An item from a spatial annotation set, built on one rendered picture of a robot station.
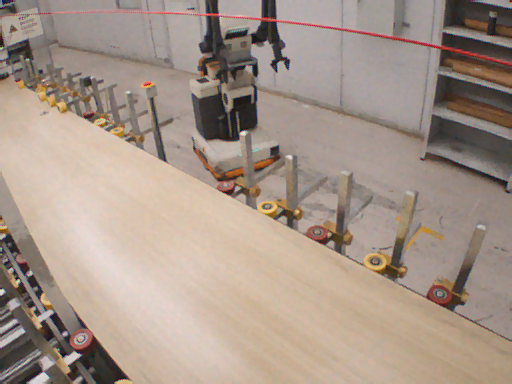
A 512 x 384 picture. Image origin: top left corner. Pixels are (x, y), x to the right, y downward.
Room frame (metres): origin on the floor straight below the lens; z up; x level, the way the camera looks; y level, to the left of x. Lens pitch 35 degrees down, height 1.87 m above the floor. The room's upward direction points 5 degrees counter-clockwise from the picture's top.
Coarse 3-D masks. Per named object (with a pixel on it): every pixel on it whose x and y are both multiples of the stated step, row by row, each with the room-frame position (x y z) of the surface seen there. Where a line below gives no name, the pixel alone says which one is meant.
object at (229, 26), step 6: (222, 18) 2.93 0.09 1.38; (228, 18) 2.93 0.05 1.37; (234, 18) 2.95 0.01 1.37; (240, 18) 2.96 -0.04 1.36; (222, 24) 2.90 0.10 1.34; (228, 24) 2.89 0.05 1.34; (234, 24) 2.90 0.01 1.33; (240, 24) 2.91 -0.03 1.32; (246, 24) 2.93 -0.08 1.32; (222, 30) 2.89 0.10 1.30; (228, 30) 2.85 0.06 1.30; (234, 30) 2.88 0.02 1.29; (240, 30) 2.91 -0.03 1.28; (246, 30) 2.94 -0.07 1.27; (222, 36) 2.91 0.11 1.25; (228, 36) 2.91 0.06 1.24; (234, 36) 2.94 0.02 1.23; (240, 36) 2.97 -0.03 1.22
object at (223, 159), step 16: (256, 128) 3.27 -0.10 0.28; (208, 144) 3.04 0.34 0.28; (224, 144) 3.01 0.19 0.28; (240, 144) 2.98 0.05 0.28; (256, 144) 2.96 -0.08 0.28; (272, 144) 2.98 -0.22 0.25; (208, 160) 2.93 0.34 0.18; (224, 160) 2.80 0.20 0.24; (240, 160) 2.85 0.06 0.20; (256, 160) 2.91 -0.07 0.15; (272, 160) 2.97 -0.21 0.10; (224, 176) 2.79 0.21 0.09
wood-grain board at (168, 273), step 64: (0, 128) 2.53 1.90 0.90; (64, 128) 2.33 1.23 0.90; (64, 192) 1.52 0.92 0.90; (128, 192) 1.46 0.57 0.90; (192, 192) 1.41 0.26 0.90; (64, 256) 1.05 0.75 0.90; (128, 256) 1.03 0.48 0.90; (192, 256) 1.01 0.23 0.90; (256, 256) 0.98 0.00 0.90; (320, 256) 0.95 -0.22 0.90; (128, 320) 0.73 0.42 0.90; (192, 320) 0.72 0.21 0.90; (256, 320) 0.71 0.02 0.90; (320, 320) 0.68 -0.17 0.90; (384, 320) 0.65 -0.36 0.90; (448, 320) 0.61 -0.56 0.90
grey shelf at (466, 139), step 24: (456, 0) 3.23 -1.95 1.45; (480, 0) 2.71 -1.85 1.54; (504, 0) 2.75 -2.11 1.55; (456, 24) 3.11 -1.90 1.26; (504, 24) 2.90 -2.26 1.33; (456, 48) 3.20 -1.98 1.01; (480, 48) 3.04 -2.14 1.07; (504, 48) 2.88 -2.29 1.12; (456, 72) 2.85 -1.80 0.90; (432, 96) 2.93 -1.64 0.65; (480, 96) 2.98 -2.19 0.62; (504, 96) 2.82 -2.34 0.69; (432, 120) 3.05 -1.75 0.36; (456, 120) 2.75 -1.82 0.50; (480, 120) 2.69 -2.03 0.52; (432, 144) 2.98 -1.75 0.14; (456, 144) 2.95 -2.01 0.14; (480, 144) 2.91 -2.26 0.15; (504, 144) 2.74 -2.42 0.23; (480, 168) 2.52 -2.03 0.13; (504, 168) 2.48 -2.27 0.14
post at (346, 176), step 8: (344, 176) 1.11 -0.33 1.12; (352, 176) 1.12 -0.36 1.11; (344, 184) 1.11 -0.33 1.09; (344, 192) 1.10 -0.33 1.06; (344, 200) 1.10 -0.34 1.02; (344, 208) 1.10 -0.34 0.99; (344, 216) 1.10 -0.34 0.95; (336, 224) 1.12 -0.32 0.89; (344, 224) 1.10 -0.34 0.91; (344, 232) 1.11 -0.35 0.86; (336, 248) 1.11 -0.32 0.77; (344, 248) 1.12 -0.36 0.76
